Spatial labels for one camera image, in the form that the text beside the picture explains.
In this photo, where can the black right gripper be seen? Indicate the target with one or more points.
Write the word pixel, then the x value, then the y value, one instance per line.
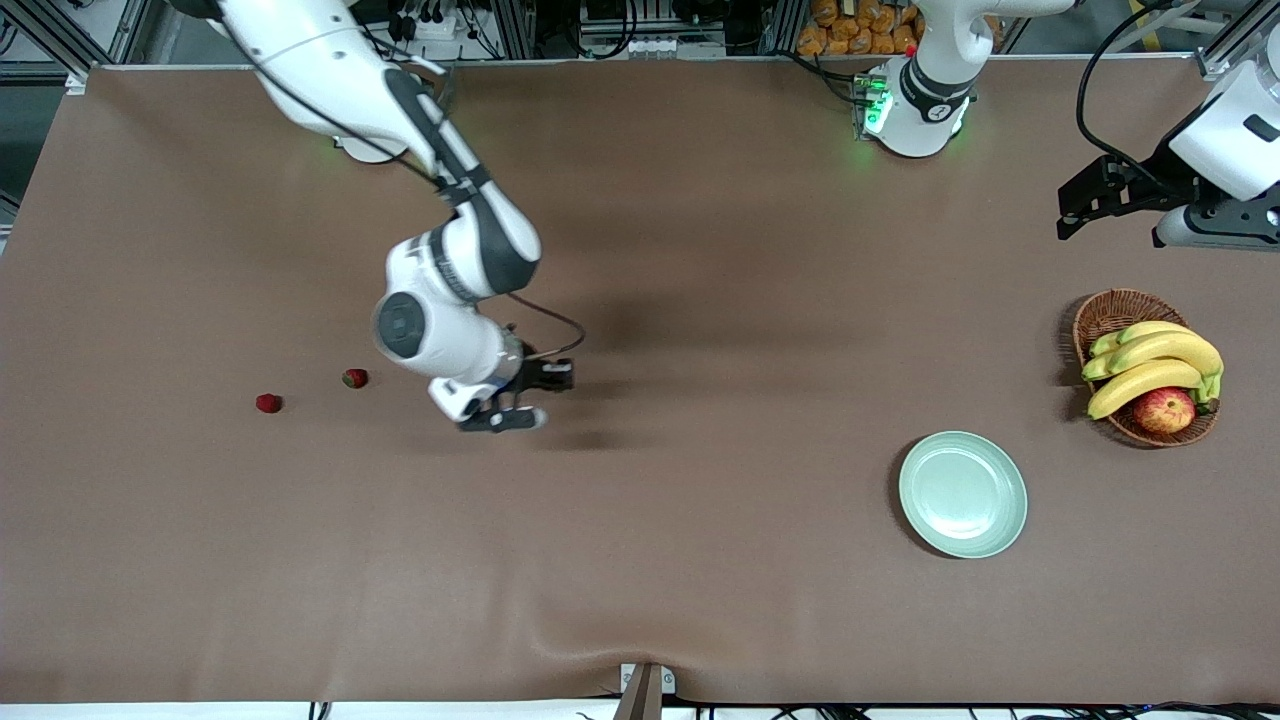
pixel 534 374

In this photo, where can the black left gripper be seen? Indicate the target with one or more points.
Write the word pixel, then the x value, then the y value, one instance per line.
pixel 1151 171

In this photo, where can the red strawberry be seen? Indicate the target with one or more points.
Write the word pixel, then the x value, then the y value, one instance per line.
pixel 268 403
pixel 355 378

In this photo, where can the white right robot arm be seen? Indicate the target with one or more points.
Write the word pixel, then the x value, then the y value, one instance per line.
pixel 440 340

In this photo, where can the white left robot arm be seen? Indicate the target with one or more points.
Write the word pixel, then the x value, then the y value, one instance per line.
pixel 920 120

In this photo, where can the pale green round plate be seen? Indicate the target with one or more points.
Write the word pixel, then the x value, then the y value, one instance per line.
pixel 960 495

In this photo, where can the brown wicker basket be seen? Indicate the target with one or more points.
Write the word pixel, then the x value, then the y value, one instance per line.
pixel 1120 310

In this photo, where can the yellow banana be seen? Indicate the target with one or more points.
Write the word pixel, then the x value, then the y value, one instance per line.
pixel 1140 385
pixel 1102 345
pixel 1095 368
pixel 1170 350
pixel 1150 330

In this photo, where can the brown table cloth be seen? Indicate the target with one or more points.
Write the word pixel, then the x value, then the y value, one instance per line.
pixel 700 550

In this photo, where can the red yellow apple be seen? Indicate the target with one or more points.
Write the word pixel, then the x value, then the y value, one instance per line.
pixel 1163 412

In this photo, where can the bag of orange snacks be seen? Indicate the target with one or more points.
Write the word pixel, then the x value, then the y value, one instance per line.
pixel 850 30

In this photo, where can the white terminal block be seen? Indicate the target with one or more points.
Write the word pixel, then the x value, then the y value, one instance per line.
pixel 650 46

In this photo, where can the white power strip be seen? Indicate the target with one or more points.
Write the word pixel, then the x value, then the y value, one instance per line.
pixel 435 28

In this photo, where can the aluminium frame profile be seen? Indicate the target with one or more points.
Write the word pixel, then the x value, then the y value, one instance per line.
pixel 60 35
pixel 1225 50

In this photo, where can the grey metal table bracket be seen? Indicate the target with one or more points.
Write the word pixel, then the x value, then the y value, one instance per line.
pixel 645 695

